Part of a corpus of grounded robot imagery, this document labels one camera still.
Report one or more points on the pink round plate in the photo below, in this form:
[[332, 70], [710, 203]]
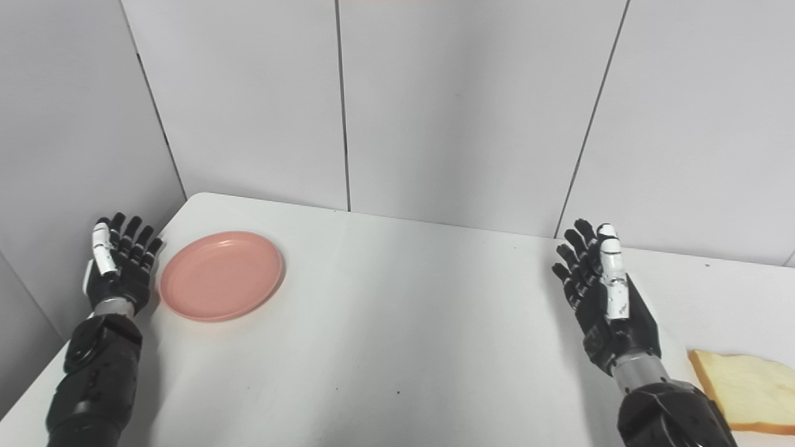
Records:
[[220, 276]]

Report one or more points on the slice of white bread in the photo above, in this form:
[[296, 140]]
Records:
[[751, 391]]

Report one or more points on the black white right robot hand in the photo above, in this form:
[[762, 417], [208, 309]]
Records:
[[621, 335]]

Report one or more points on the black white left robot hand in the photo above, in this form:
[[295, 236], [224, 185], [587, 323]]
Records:
[[121, 282]]

